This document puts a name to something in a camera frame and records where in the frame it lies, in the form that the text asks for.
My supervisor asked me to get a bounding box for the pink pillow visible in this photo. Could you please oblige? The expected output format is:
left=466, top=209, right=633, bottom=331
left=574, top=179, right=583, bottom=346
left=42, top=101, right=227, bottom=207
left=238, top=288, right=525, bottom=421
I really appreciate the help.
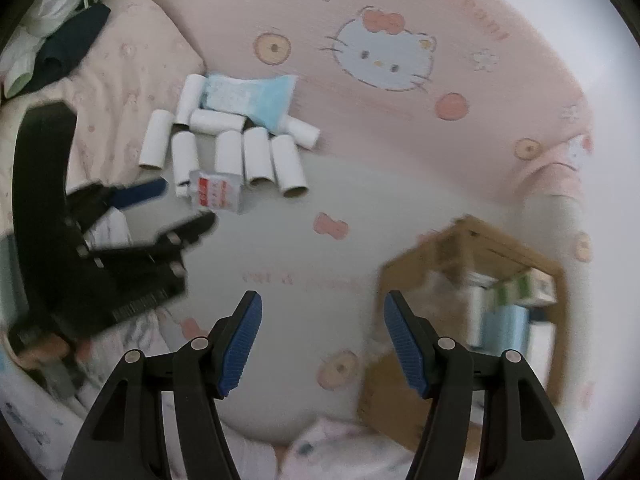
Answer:
left=0, top=0, right=207, bottom=241

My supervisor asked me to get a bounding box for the person's left hand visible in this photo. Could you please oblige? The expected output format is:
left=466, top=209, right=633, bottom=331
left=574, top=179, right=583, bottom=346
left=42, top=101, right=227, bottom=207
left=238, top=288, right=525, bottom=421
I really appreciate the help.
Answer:
left=17, top=332, right=93, bottom=367

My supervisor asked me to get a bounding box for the dark cloth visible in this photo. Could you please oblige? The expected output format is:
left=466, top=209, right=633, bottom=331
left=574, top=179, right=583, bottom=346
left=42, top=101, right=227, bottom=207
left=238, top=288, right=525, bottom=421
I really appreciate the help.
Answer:
left=34, top=2, right=112, bottom=95

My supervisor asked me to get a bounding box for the green white carton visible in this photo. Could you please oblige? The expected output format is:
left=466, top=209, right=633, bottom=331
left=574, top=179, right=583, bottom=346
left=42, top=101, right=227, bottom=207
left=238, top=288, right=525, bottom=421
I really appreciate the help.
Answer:
left=492, top=269, right=557, bottom=307

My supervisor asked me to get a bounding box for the pink cartoon cat printed blanket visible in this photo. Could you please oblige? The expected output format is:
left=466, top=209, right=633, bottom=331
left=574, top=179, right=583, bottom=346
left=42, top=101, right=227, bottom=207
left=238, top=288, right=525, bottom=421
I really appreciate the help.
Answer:
left=0, top=0, right=631, bottom=461

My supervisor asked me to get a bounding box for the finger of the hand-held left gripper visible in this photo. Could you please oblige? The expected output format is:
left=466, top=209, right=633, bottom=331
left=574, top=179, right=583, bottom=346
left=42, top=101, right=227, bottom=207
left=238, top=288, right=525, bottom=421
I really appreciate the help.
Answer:
left=82, top=211, right=217, bottom=286
left=67, top=177, right=168, bottom=226

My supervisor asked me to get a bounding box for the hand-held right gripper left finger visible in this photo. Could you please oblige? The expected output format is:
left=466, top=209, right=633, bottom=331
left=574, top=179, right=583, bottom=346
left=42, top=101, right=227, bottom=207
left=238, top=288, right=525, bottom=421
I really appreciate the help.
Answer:
left=62, top=290, right=263, bottom=480

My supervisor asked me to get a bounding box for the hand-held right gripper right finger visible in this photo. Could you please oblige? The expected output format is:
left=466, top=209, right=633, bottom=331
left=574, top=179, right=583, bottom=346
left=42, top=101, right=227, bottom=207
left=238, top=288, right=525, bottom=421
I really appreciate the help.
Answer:
left=382, top=290, right=586, bottom=480

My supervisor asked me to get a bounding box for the brown cardboard box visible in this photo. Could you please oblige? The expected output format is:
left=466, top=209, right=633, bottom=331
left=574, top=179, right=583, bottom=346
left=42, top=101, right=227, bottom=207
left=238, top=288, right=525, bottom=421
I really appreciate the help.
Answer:
left=357, top=214, right=569, bottom=456

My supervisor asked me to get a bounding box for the light blue packet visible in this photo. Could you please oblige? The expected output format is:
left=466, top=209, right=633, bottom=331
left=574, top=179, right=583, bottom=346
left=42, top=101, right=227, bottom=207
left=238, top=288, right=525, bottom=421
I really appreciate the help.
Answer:
left=481, top=306, right=531, bottom=353

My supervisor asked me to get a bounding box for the blue face mask pack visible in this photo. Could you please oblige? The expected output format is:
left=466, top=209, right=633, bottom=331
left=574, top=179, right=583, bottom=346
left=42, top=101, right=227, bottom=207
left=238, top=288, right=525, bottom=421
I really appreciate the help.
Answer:
left=200, top=74, right=301, bottom=129

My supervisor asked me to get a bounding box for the small white red-print box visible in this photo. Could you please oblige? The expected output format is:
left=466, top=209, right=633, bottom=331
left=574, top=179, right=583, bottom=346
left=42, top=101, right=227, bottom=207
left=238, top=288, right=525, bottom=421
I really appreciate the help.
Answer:
left=189, top=170, right=247, bottom=216

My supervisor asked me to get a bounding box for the pile of white paper tubes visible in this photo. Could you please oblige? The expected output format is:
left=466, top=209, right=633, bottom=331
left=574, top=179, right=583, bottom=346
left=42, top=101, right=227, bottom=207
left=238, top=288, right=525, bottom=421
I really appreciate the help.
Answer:
left=138, top=73, right=322, bottom=199

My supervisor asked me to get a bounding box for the white cartoon print quilt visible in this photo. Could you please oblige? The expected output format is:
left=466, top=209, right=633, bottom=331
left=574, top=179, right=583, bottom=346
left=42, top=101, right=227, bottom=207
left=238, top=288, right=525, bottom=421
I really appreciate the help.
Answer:
left=0, top=305, right=431, bottom=480

